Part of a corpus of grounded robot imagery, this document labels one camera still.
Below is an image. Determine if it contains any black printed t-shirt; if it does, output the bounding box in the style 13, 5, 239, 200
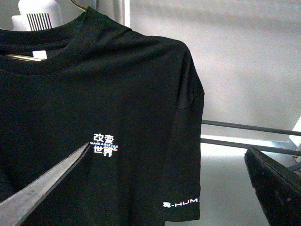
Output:
0, 8, 205, 226

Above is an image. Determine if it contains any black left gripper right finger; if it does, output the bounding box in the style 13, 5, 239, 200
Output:
245, 147, 301, 226

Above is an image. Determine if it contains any wooden clothes hanger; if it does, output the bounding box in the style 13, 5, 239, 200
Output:
4, 0, 88, 62

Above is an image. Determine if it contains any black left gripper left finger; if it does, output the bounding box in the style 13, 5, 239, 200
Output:
0, 143, 91, 226

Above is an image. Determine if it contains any dark metal clothes rack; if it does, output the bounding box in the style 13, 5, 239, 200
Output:
201, 120, 301, 157

